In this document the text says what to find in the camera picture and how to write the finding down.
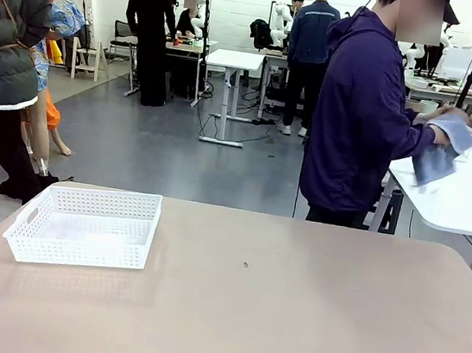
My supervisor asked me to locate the mannequin in grey green jacket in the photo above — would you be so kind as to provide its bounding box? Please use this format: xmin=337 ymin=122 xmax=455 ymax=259
xmin=0 ymin=0 xmax=85 ymax=210

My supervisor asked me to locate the black power strip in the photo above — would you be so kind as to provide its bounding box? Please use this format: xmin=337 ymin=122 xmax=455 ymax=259
xmin=250 ymin=116 xmax=277 ymax=129

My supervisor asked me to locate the blue grey cloth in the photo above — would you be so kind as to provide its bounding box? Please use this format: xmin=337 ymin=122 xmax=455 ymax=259
xmin=408 ymin=104 xmax=472 ymax=195

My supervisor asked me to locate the long grey work table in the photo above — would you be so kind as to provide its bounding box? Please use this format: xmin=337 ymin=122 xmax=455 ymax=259
xmin=401 ymin=72 xmax=472 ymax=114

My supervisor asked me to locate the person's right hand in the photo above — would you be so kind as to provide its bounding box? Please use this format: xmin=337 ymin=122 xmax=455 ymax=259
xmin=430 ymin=125 xmax=455 ymax=148

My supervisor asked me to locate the person in purple jacket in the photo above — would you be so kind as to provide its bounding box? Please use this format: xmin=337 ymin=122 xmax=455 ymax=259
xmin=293 ymin=0 xmax=469 ymax=239

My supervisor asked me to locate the person's right forearm purple sleeve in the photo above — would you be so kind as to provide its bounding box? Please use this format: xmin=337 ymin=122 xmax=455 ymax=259
xmin=387 ymin=105 xmax=441 ymax=168

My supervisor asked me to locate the black camera stand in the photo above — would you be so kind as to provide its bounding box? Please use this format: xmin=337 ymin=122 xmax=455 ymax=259
xmin=186 ymin=0 xmax=220 ymax=109

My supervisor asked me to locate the white rounded side table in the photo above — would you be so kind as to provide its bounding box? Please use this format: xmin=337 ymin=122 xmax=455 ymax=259
xmin=366 ymin=133 xmax=472 ymax=278

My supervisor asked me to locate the white frame robot table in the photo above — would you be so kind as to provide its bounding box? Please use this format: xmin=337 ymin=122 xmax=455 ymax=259
xmin=255 ymin=48 xmax=295 ymax=123

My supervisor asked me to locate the yellow cone object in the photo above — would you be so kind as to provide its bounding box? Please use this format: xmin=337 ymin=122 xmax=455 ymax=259
xmin=44 ymin=39 xmax=67 ymax=66

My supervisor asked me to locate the person in blue jacket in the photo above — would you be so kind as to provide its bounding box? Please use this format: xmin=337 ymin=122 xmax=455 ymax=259
xmin=275 ymin=0 xmax=343 ymax=141

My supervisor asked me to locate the black backpack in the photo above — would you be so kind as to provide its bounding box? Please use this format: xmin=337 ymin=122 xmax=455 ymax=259
xmin=247 ymin=16 xmax=276 ymax=53

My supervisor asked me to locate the seated person in black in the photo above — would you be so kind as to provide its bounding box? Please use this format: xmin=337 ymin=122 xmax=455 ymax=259
xmin=174 ymin=0 xmax=206 ymax=41

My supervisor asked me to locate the black haired person with glasses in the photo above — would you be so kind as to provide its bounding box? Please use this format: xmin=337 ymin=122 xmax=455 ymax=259
xmin=287 ymin=0 xmax=306 ymax=19

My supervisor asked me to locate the black mesh chair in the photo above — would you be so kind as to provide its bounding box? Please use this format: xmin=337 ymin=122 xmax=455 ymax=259
xmin=106 ymin=18 xmax=143 ymax=62

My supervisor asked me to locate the person in black clothes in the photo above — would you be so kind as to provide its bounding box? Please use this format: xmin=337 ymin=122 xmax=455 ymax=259
xmin=113 ymin=0 xmax=185 ymax=110

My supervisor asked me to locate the white perforated plastic basket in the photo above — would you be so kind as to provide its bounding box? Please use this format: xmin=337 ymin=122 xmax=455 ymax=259
xmin=0 ymin=175 xmax=165 ymax=281

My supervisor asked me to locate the wooden step stool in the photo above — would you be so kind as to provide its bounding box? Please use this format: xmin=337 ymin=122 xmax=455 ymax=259
xmin=66 ymin=35 xmax=112 ymax=85

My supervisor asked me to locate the black step stool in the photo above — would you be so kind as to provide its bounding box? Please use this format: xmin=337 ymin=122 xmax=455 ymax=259
xmin=368 ymin=188 xmax=405 ymax=236

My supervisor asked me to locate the person's left hand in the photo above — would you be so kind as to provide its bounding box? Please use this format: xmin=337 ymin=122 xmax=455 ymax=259
xmin=412 ymin=104 xmax=451 ymax=129

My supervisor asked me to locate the white standing desk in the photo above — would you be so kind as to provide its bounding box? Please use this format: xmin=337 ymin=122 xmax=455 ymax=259
xmin=194 ymin=46 xmax=267 ymax=150

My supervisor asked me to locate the mannequin in orange blue clothes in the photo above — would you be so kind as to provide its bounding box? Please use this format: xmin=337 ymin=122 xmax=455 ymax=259
xmin=0 ymin=0 xmax=93 ymax=158

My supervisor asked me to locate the wood top robot table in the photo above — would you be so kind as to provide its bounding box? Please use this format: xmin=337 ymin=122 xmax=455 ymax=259
xmin=122 ymin=28 xmax=220 ymax=111

